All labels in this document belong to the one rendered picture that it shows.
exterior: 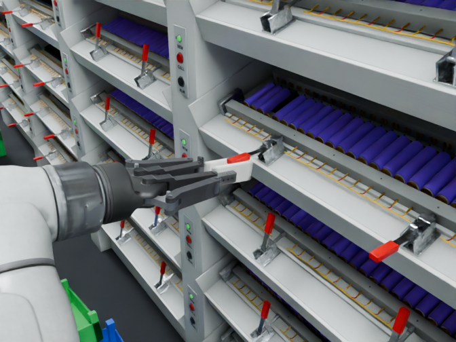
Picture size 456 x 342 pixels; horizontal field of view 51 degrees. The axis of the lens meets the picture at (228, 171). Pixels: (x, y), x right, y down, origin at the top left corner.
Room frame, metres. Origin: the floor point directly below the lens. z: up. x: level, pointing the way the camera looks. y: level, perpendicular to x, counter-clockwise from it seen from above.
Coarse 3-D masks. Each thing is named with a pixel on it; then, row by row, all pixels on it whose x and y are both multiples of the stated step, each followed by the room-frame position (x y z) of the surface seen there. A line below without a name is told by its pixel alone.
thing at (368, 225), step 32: (256, 64) 0.87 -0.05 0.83; (224, 96) 0.83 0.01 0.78; (224, 128) 0.78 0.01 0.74; (384, 128) 0.66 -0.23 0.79; (256, 160) 0.67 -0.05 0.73; (288, 160) 0.65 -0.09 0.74; (288, 192) 0.61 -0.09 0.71; (320, 192) 0.57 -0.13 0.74; (352, 192) 0.55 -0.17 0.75; (352, 224) 0.50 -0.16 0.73; (384, 224) 0.49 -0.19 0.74; (416, 256) 0.43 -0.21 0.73; (448, 256) 0.42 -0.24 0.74; (448, 288) 0.39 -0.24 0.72
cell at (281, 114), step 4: (300, 96) 0.77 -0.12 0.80; (304, 96) 0.77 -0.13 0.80; (292, 100) 0.76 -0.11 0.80; (296, 100) 0.76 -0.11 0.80; (300, 100) 0.76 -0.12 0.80; (304, 100) 0.76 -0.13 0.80; (288, 104) 0.75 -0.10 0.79; (292, 104) 0.75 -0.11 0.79; (296, 104) 0.75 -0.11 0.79; (284, 108) 0.75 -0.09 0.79; (288, 108) 0.75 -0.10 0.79; (292, 108) 0.75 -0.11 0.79; (276, 112) 0.75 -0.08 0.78; (280, 112) 0.74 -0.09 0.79; (284, 112) 0.74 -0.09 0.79; (288, 112) 0.74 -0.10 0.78; (276, 116) 0.74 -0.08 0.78; (280, 116) 0.74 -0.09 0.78; (284, 116) 0.74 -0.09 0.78
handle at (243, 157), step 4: (264, 144) 0.66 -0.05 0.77; (264, 148) 0.66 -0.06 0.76; (268, 148) 0.66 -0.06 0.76; (252, 152) 0.65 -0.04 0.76; (256, 152) 0.65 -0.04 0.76; (260, 152) 0.65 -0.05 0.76; (264, 152) 0.65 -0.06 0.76; (236, 156) 0.63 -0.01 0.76; (240, 156) 0.63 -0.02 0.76; (244, 156) 0.63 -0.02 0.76; (248, 156) 0.64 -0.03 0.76; (252, 156) 0.64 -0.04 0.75; (228, 160) 0.62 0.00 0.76; (232, 160) 0.62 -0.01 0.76; (236, 160) 0.62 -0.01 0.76; (240, 160) 0.63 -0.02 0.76; (244, 160) 0.63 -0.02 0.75
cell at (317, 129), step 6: (330, 114) 0.70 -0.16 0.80; (336, 114) 0.69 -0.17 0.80; (342, 114) 0.70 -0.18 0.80; (324, 120) 0.69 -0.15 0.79; (330, 120) 0.69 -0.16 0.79; (336, 120) 0.69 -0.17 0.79; (318, 126) 0.68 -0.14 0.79; (324, 126) 0.68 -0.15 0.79; (312, 132) 0.67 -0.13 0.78; (318, 132) 0.67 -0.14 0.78
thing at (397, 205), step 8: (240, 120) 0.77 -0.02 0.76; (248, 128) 0.75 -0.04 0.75; (256, 128) 0.74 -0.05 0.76; (264, 136) 0.72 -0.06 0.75; (296, 152) 0.65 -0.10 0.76; (328, 168) 0.60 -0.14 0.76; (352, 184) 0.56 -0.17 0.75; (360, 184) 0.55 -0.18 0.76; (368, 192) 0.54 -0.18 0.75; (376, 192) 0.53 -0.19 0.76; (384, 200) 0.52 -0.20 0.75; (392, 200) 0.51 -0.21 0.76; (400, 208) 0.50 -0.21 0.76; (408, 208) 0.49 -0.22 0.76; (416, 216) 0.48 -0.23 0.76; (440, 232) 0.45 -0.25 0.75; (448, 232) 0.45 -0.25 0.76
